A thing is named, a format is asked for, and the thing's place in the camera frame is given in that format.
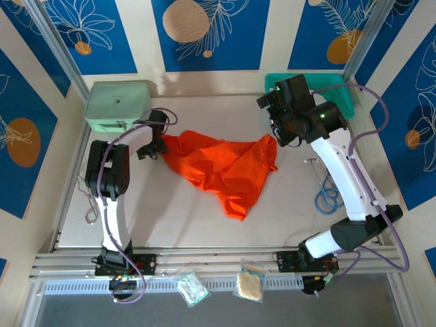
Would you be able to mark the orange t-shirt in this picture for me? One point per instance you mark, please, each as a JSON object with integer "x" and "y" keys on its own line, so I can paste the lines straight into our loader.
{"x": 218, "y": 170}

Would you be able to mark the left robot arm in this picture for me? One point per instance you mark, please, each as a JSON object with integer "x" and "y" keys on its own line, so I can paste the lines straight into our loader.
{"x": 109, "y": 170}

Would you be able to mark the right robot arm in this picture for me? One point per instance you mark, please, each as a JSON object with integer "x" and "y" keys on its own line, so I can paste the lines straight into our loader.
{"x": 347, "y": 177}

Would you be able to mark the teal plastic basket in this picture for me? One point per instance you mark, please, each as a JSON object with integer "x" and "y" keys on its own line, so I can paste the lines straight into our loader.
{"x": 337, "y": 89}

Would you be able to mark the mint green storage case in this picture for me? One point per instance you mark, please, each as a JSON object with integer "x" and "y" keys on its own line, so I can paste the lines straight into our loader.
{"x": 116, "y": 102}

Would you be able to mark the plastic bag with green-white parts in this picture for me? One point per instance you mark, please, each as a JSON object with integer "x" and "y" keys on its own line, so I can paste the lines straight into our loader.
{"x": 192, "y": 289}

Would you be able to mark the plastic bag with beige sponge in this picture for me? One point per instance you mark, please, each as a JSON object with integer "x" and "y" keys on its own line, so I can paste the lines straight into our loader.
{"x": 250, "y": 284}

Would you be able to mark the aluminium side rail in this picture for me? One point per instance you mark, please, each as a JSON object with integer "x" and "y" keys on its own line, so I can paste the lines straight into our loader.
{"x": 369, "y": 160}
{"x": 66, "y": 204}

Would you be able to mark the aluminium corner post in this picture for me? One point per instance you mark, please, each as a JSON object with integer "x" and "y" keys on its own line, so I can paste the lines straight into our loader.
{"x": 58, "y": 47}
{"x": 364, "y": 37}

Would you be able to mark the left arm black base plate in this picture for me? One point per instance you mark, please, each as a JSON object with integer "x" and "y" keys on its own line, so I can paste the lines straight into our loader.
{"x": 148, "y": 264}

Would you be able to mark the aluminium frame rail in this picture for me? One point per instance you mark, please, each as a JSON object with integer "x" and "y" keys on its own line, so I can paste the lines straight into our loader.
{"x": 221, "y": 259}

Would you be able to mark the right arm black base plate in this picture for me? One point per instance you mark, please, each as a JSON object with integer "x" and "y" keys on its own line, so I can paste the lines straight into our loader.
{"x": 284, "y": 260}

